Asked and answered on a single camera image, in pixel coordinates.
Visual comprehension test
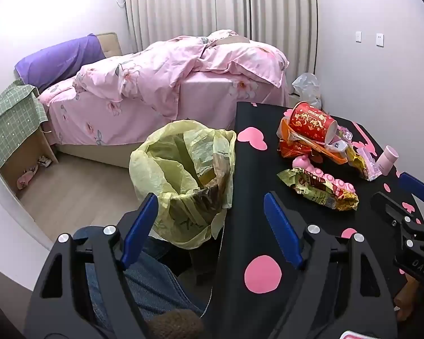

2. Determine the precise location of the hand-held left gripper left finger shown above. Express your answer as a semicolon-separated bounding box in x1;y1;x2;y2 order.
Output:
25;194;159;339

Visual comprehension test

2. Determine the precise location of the person's jeans leg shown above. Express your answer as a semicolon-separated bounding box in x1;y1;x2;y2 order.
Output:
72;226;205;329

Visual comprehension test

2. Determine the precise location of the black mat with pink prints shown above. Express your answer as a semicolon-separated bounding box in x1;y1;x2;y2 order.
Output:
201;102;424;339

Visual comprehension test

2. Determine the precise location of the yellow purple packet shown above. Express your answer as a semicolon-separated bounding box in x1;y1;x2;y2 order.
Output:
344;145;370;181

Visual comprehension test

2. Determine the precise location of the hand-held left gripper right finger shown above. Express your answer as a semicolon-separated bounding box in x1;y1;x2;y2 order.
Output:
263;191;400;339

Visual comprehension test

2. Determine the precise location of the brown waste bin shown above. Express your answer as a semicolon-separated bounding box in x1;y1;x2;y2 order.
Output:
164;180;230;241

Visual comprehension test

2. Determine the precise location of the red paper cup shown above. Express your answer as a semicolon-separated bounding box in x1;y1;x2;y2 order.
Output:
288;101;339;145

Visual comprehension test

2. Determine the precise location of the purple pillow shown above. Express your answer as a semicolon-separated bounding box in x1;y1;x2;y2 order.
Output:
14;33;105;90

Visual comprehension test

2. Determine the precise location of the clear plastic bag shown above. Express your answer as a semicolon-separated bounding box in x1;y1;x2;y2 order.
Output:
291;73;322;108

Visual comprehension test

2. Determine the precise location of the brown fuzzy jacket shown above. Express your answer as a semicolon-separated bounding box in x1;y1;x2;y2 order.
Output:
146;309;204;339

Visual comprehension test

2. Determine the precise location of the clear plastic wrapper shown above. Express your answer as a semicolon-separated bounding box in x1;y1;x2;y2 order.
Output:
336;125;354;142

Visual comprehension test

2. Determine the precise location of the beige headboard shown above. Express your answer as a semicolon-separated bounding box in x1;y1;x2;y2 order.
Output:
95;32;122;59

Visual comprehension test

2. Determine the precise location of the white pleated curtain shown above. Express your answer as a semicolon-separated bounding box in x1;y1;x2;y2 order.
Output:
122;0;319;76

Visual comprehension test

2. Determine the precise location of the white small sachet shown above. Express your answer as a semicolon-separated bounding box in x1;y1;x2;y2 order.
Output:
325;139;349;154

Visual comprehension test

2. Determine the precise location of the pink floral duvet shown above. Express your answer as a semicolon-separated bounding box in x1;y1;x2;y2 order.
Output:
72;30;290;121

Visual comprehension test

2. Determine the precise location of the pink see-through packet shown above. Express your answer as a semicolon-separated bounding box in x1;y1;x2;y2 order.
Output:
357;146;384;181

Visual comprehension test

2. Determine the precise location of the pink slipper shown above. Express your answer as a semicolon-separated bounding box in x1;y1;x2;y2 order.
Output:
17;169;39;188

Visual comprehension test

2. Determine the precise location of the green checked cloth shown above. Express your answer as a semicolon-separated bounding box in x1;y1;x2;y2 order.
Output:
0;79;49;168

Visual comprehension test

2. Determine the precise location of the yellow plastic bin liner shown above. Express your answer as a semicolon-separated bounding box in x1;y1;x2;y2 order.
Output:
129;119;237;249

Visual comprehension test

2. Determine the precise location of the bed with pink floral sheet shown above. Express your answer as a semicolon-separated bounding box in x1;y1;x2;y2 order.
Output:
39;67;290;170

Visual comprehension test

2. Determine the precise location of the pink jar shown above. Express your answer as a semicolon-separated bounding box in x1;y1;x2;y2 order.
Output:
375;145;399;176

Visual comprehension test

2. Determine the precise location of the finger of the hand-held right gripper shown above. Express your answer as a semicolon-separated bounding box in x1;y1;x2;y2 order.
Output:
370;191;424;241
399;172;424;216

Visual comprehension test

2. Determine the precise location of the pink caterpillar toy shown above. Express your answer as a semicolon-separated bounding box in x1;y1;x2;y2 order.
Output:
291;155;359;202

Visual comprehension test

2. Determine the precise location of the wooden nightstand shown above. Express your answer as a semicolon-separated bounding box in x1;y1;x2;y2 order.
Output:
0;120;60;198

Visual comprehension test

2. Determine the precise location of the gold green snack wrapper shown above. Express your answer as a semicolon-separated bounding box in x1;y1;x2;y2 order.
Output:
276;168;360;212

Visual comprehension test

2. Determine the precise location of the orange snack packet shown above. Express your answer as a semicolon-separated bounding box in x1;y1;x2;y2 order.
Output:
277;118;349;165

